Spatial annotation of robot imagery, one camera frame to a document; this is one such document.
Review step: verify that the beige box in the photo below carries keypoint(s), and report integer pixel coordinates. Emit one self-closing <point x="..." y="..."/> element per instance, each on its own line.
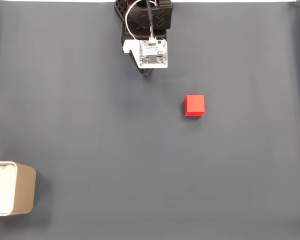
<point x="25" y="190"/>

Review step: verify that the dark blue table mat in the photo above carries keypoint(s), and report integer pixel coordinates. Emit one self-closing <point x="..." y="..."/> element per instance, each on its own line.
<point x="150" y="162"/>

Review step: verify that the red cube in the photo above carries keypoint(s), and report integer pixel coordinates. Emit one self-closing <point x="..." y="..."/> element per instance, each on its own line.
<point x="194" y="105"/>

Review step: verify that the white camera circuit board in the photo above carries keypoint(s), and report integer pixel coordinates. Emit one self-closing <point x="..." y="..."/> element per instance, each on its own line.
<point x="153" y="53"/>

